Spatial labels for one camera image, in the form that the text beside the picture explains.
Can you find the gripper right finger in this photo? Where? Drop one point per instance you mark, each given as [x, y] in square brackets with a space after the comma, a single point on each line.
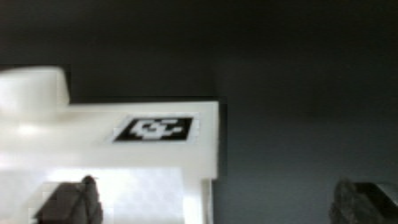
[365, 204]

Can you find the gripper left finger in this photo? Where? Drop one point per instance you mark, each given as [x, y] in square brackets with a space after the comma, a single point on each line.
[74, 205]

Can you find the white drawer with knob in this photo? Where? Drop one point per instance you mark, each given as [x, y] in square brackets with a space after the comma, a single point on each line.
[141, 144]

